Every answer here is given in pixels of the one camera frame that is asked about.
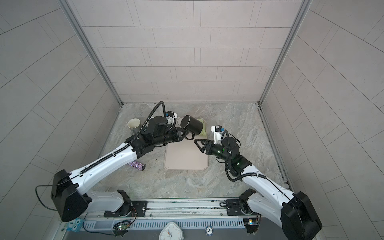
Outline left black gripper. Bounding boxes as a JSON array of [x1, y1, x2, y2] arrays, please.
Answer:
[[151, 127, 190, 147]]

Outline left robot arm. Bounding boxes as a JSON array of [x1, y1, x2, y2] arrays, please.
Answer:
[[51, 101, 189, 223]]

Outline round blue badge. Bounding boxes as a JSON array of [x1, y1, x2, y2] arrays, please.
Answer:
[[205, 226, 213, 236]]

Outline white kitchen timer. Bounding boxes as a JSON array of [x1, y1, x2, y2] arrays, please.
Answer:
[[159, 222, 184, 240]]

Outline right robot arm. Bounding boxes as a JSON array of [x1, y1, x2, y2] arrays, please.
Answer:
[[194, 132, 323, 240]]

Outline light green mug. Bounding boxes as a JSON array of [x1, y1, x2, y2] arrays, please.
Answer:
[[201, 120, 207, 137]]

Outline black mug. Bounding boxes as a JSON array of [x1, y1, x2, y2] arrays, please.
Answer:
[[180, 115, 204, 141]]

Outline circuit board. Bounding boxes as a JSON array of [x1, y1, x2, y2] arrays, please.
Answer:
[[113, 221, 131, 231], [243, 218, 260, 235]]

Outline left circuit board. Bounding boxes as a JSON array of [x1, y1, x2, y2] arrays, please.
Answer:
[[113, 221, 131, 231]]

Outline right circuit board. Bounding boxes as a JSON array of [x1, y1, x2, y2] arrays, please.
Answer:
[[243, 218, 260, 235]]

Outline aluminium mounting rail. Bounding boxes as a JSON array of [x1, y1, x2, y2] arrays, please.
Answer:
[[59, 196, 310, 219]]

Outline purple glitter tube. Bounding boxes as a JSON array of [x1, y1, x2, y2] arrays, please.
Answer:
[[128, 161, 146, 171]]

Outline blue tag block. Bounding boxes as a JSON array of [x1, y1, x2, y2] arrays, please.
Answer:
[[66, 218, 84, 232]]

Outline beige plastic tray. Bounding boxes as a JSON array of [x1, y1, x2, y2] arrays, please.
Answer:
[[164, 136, 209, 171]]

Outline grey mug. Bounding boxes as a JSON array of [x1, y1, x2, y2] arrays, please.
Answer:
[[127, 118, 142, 135]]

